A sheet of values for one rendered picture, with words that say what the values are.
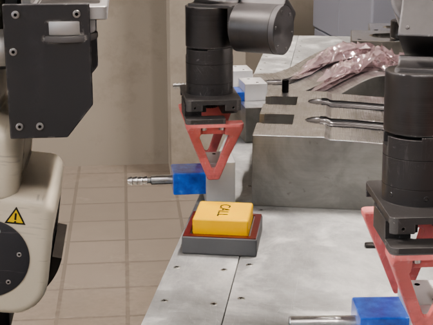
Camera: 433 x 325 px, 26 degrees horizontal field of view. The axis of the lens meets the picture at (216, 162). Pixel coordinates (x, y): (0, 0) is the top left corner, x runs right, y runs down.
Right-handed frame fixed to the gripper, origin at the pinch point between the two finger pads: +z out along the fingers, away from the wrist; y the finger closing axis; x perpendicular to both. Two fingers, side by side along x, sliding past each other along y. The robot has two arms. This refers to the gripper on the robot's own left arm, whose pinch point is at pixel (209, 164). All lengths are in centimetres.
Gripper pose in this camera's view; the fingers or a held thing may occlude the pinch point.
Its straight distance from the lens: 116.3
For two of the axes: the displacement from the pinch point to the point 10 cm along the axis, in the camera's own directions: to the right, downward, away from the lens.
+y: -1.1, -2.7, 9.6
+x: -9.9, 0.3, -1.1
